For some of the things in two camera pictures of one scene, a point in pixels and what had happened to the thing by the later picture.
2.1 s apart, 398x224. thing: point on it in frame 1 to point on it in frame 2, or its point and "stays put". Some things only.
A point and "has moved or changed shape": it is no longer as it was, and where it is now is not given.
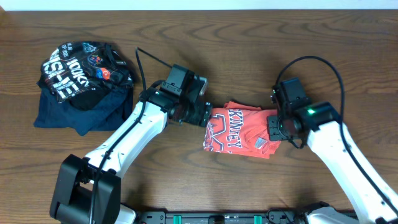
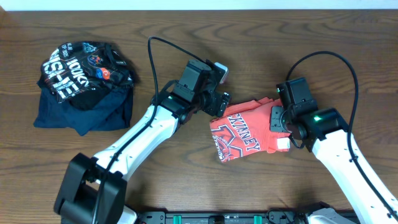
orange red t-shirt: x=240 y=129 has moved or changed shape
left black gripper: x=203 y=114 to x=219 y=106
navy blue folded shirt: x=115 y=115 stays put
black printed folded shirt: x=81 y=73 stays put
